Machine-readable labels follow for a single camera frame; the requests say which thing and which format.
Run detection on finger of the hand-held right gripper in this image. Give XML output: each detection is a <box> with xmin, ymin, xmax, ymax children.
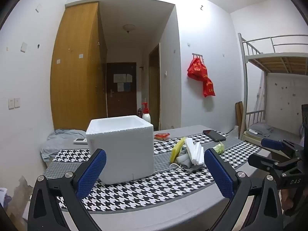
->
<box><xmin>248</xmin><ymin>153</ymin><xmax>299</xmax><ymax>174</ymax></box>
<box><xmin>261</xmin><ymin>138</ymin><xmax>304</xmax><ymax>158</ymax></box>

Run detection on houndstooth tablecloth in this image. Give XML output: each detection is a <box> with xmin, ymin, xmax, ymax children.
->
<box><xmin>45</xmin><ymin>131</ymin><xmax>263</xmax><ymax>212</ymax></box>

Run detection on white pump bottle red cap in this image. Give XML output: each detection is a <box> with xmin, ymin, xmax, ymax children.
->
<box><xmin>141</xmin><ymin>102</ymin><xmax>151</xmax><ymax>123</ymax></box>

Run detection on grey fluffy cloth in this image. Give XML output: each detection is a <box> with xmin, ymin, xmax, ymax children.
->
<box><xmin>177</xmin><ymin>149</ymin><xmax>205</xmax><ymax>173</ymax></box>

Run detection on red plastic bag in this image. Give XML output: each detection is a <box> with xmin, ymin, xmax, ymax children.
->
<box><xmin>187</xmin><ymin>55</ymin><xmax>216</xmax><ymax>98</ymax></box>

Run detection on grey pillow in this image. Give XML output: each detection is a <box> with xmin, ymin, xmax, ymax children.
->
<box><xmin>250</xmin><ymin>123</ymin><xmax>273</xmax><ymax>136</ymax></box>

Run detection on metal bunk bed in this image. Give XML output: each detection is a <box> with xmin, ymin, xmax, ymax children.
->
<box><xmin>238</xmin><ymin>33</ymin><xmax>308</xmax><ymax>150</ymax></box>

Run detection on grey-blue crumpled cloth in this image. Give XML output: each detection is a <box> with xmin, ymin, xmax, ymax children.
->
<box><xmin>40</xmin><ymin>129</ymin><xmax>87</xmax><ymax>162</ymax></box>

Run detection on yellow foam fruit net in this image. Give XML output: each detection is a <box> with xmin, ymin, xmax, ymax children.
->
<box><xmin>170</xmin><ymin>137</ymin><xmax>186</xmax><ymax>163</ymax></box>

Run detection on black smartphone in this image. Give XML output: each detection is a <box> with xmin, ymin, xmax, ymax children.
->
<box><xmin>203</xmin><ymin>129</ymin><xmax>227</xmax><ymax>142</ymax></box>

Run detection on brown wooden boards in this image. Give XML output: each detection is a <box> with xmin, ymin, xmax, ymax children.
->
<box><xmin>235</xmin><ymin>102</ymin><xmax>244</xmax><ymax>139</ymax></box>

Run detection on wooden wardrobe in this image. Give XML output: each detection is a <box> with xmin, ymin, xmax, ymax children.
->
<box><xmin>50</xmin><ymin>2</ymin><xmax>108</xmax><ymax>131</ymax></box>

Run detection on person's right hand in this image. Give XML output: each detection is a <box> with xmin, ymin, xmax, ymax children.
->
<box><xmin>281</xmin><ymin>188</ymin><xmax>293</xmax><ymax>210</ymax></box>

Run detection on white foam box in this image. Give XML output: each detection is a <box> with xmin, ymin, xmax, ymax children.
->
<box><xmin>86</xmin><ymin>115</ymin><xmax>154</xmax><ymax>184</ymax></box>

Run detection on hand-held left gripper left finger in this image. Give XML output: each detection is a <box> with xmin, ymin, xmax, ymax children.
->
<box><xmin>27</xmin><ymin>148</ymin><xmax>107</xmax><ymax>231</ymax></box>

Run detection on green foam fruit net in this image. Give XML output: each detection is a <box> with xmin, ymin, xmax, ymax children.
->
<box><xmin>212</xmin><ymin>141</ymin><xmax>225</xmax><ymax>154</ymax></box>

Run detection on paper notices on door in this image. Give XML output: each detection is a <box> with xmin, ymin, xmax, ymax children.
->
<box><xmin>114</xmin><ymin>74</ymin><xmax>133</xmax><ymax>92</ymax></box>

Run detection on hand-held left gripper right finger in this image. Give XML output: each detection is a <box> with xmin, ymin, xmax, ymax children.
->
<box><xmin>204</xmin><ymin>148</ymin><xmax>283</xmax><ymax>231</ymax></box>

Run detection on dark brown door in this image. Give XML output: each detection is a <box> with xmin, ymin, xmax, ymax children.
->
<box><xmin>106</xmin><ymin>63</ymin><xmax>137</xmax><ymax>118</ymax></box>

